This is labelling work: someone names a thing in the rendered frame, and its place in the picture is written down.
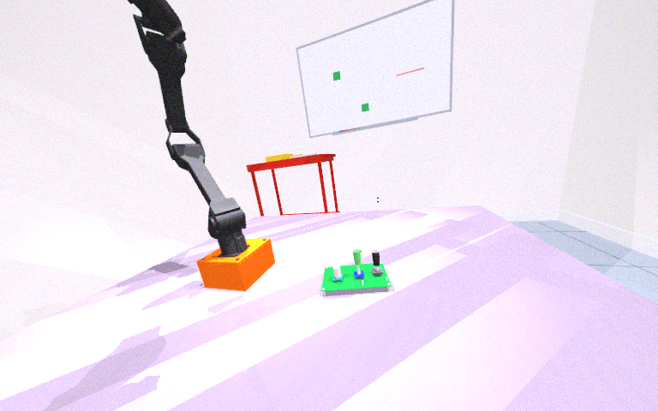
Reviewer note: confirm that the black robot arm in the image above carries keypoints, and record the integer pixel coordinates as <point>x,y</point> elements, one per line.
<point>167,53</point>

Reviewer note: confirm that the green circuit board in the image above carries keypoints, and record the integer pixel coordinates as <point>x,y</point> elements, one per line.
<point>357,276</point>

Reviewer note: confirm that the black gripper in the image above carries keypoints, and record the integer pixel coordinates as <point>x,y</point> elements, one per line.
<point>141,3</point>

